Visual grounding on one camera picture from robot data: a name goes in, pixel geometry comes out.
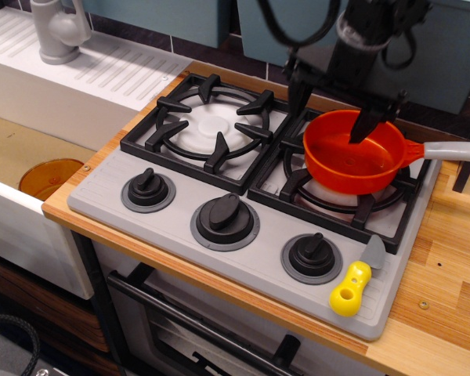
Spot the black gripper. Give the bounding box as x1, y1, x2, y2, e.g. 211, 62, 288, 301
284, 40, 407, 144

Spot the orange pot with grey handle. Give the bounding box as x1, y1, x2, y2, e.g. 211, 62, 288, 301
303, 110, 470, 195

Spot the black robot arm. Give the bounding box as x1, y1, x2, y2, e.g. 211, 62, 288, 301
261, 1, 431, 143

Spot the black right burner grate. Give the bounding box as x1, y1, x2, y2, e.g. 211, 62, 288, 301
248, 109, 439, 255

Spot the black burner grate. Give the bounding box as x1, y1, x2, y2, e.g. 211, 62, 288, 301
248, 109, 439, 255
121, 74, 289, 195

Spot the grey toy stove top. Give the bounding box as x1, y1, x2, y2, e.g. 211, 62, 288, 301
67, 74, 440, 340

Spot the black left burner grate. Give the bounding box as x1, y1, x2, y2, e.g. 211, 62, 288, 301
121, 74, 289, 195

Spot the black right stove knob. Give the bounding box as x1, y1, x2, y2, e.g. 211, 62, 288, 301
280, 233, 343, 285

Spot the black stove knob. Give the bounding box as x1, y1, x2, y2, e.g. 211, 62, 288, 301
190, 193, 261, 252
280, 233, 343, 285
121, 168, 176, 214

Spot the black middle stove knob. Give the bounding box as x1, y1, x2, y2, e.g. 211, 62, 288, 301
190, 193, 261, 252

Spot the black left stove knob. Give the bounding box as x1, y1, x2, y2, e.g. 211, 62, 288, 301
121, 168, 176, 214

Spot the toy oven door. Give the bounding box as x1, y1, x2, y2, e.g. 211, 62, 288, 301
94, 243, 378, 375

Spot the grey toy faucet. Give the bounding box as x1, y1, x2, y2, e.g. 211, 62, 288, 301
30, 0, 92, 65

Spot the white toy sink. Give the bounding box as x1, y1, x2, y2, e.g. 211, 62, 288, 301
0, 7, 190, 300

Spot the orange translucent plate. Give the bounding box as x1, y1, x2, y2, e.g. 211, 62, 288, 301
19, 158, 84, 201

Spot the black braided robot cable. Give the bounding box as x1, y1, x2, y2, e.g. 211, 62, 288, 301
256, 0, 340, 48

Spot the yellow handled grey toy knife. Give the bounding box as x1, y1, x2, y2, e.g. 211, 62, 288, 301
329, 235, 386, 317

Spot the black braided cable lower left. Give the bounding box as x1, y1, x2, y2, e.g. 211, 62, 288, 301
0, 313, 42, 376

